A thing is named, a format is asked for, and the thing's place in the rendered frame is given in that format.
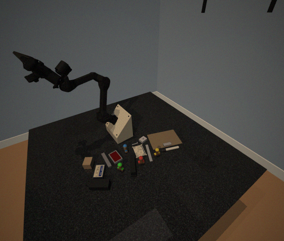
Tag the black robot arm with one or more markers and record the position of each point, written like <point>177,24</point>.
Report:
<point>67,85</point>

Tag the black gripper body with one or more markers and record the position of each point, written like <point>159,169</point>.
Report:
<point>39,67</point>

